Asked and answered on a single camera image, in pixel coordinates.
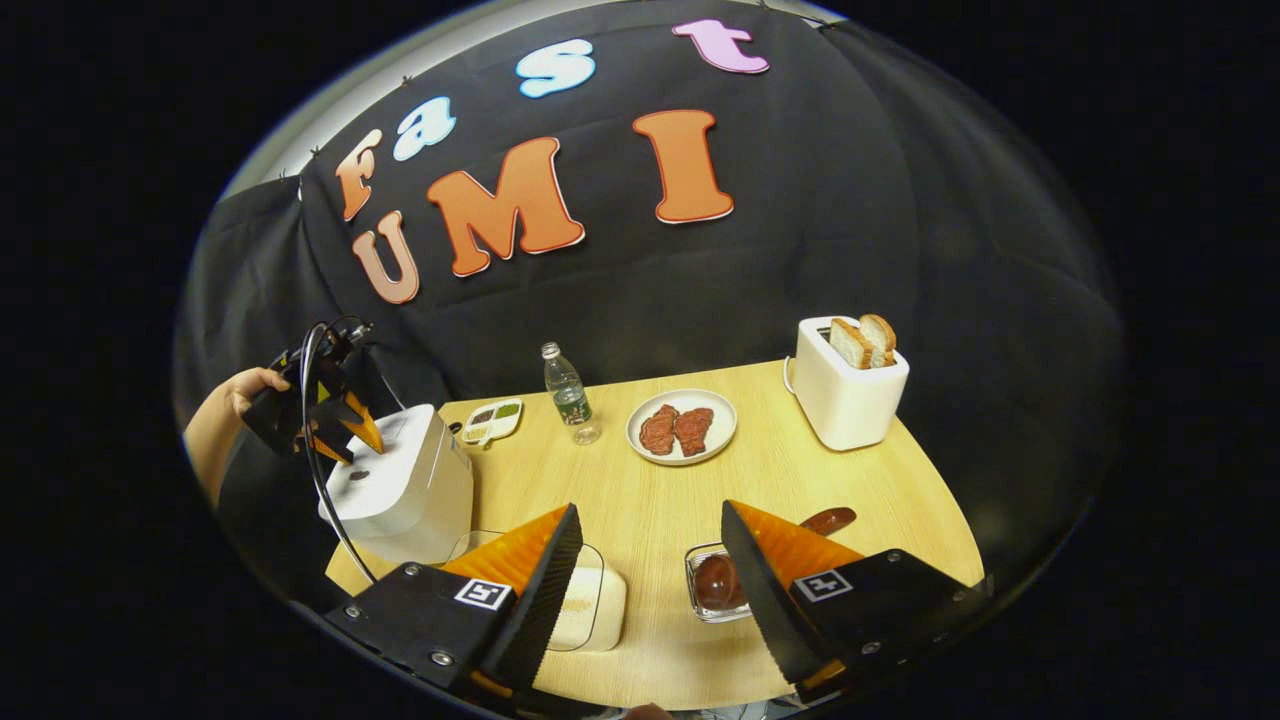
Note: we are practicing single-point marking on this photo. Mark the white divided seasoning dish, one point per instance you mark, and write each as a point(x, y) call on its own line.
point(490, 428)

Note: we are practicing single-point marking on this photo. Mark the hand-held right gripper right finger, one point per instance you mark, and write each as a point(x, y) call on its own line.
point(765, 610)

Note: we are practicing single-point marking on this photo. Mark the red meat piece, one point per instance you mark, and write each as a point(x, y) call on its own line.
point(692, 430)
point(658, 430)

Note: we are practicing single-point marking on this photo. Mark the white rice cooker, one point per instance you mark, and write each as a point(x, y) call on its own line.
point(410, 500)

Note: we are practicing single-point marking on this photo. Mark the white oval plate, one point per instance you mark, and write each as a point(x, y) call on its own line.
point(724, 432)

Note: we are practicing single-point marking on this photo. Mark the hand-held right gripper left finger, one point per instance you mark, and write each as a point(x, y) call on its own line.
point(540, 610)

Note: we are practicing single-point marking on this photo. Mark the white toaster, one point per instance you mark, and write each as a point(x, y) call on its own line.
point(845, 405)

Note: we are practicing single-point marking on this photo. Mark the white rice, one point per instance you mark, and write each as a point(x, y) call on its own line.
point(580, 610)

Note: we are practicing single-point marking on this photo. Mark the clear plastic water bottle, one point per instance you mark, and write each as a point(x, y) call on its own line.
point(568, 395)

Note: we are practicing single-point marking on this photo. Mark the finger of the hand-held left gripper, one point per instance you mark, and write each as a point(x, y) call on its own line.
point(330, 382)
point(355, 430)

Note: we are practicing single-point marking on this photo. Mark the clear glass container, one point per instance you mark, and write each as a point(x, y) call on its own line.
point(615, 600)

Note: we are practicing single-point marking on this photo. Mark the brown wooden spoon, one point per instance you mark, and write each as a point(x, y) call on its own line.
point(828, 521)

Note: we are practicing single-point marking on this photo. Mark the toast bread slice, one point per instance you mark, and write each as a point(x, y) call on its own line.
point(850, 343)
point(880, 335)

